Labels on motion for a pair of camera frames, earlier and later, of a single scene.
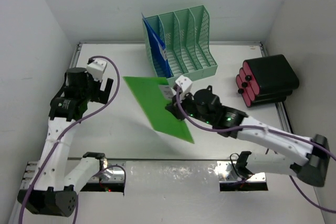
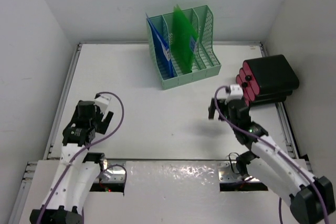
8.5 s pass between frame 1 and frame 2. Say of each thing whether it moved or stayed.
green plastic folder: moved
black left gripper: moved
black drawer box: stayed
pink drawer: stayed
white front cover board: stayed
